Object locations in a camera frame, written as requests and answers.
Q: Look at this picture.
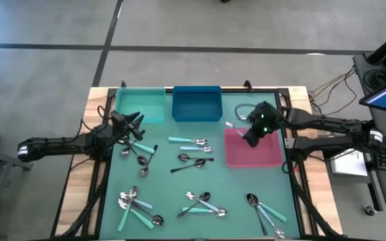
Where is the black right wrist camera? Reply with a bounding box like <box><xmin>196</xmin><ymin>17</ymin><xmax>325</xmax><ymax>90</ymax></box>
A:
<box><xmin>246</xmin><ymin>110</ymin><xmax>264</xmax><ymax>128</ymax></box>

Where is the white paper sheet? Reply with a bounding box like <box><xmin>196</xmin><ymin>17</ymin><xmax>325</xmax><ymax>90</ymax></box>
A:
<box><xmin>330</xmin><ymin>149</ymin><xmax>369</xmax><ymax>177</ymax></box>

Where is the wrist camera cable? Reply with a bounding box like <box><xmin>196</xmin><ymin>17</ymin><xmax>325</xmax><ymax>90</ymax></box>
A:
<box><xmin>80</xmin><ymin>105</ymin><xmax>113</xmax><ymax>135</ymax></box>
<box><xmin>235</xmin><ymin>103</ymin><xmax>259</xmax><ymax>122</ymax></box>

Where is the loose cable bundle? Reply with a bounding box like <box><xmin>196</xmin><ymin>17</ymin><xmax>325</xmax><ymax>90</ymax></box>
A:
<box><xmin>308</xmin><ymin>66</ymin><xmax>358</xmax><ymax>116</ymax></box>

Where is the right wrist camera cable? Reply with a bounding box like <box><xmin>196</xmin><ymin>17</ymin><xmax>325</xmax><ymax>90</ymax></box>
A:
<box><xmin>235</xmin><ymin>103</ymin><xmax>259</xmax><ymax>122</ymax></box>

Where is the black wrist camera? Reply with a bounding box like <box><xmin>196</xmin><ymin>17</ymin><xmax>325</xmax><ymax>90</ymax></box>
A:
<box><xmin>111</xmin><ymin>111</ymin><xmax>127</xmax><ymax>130</ymax></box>
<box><xmin>246</xmin><ymin>110</ymin><xmax>264</xmax><ymax>128</ymax></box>

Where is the black metal table frame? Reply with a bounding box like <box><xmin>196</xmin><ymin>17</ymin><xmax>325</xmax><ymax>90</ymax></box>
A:
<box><xmin>50</xmin><ymin>80</ymin><xmax>348</xmax><ymax>241</ymax></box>

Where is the gray metal side stand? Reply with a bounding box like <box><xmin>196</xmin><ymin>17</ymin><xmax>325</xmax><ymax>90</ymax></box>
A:
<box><xmin>0</xmin><ymin>143</ymin><xmax>34</xmax><ymax>241</ymax></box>

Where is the black coiled cable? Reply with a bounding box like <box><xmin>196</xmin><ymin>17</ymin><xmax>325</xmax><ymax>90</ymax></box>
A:
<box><xmin>362</xmin><ymin>66</ymin><xmax>386</xmax><ymax>90</ymax></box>

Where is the translucent teal plastic bin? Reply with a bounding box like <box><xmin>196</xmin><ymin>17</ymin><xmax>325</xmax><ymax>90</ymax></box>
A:
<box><xmin>115</xmin><ymin>86</ymin><xmax>166</xmax><ymax>124</ymax></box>

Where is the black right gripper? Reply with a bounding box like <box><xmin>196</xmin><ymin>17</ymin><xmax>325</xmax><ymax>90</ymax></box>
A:
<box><xmin>242</xmin><ymin>102</ymin><xmax>283</xmax><ymax>148</ymax></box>

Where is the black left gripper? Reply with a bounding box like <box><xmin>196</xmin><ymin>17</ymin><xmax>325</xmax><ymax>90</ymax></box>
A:
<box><xmin>107</xmin><ymin>112</ymin><xmax>146</xmax><ymax>144</ymax></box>

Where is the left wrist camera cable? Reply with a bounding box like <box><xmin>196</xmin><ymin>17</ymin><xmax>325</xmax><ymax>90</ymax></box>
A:
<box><xmin>80</xmin><ymin>105</ymin><xmax>113</xmax><ymax>135</ymax></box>

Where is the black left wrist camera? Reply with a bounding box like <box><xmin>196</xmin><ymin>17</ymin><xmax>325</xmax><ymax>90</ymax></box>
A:
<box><xmin>111</xmin><ymin>111</ymin><xmax>127</xmax><ymax>130</ymax></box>

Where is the blue plastic bin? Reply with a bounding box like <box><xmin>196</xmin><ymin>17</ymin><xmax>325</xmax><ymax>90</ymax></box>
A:
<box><xmin>172</xmin><ymin>85</ymin><xmax>223</xmax><ymax>123</ymax></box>

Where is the pink plastic bin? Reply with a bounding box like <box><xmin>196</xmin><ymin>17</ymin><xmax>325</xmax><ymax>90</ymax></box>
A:
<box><xmin>224</xmin><ymin>127</ymin><xmax>284</xmax><ymax>169</ymax></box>

